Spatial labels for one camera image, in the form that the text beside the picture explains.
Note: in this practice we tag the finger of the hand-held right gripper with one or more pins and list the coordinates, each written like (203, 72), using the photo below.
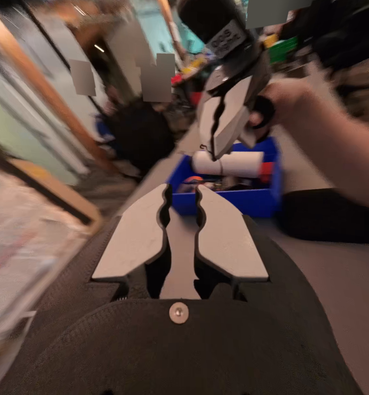
(207, 120)
(234, 114)

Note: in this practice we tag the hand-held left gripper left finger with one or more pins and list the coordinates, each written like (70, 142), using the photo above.
(135, 234)

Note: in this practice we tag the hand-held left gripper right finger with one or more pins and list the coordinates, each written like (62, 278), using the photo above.
(227, 243)

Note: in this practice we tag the blue plastic bin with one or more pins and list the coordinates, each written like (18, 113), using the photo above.
(249, 202)

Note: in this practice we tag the white bottle with black lid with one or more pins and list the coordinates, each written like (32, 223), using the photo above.
(237, 165)

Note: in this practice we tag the person's right forearm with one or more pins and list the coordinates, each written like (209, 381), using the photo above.
(342, 148)

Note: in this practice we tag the person's right hand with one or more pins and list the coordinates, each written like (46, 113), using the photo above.
(289, 98)

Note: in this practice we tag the red plastic piece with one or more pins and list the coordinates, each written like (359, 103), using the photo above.
(266, 171)

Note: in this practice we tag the green plastic box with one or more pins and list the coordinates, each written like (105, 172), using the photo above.
(283, 49)

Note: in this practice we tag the black table strip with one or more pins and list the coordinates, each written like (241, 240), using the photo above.
(326, 216)

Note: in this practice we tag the wooden beam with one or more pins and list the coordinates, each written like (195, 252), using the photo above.
(33, 77)

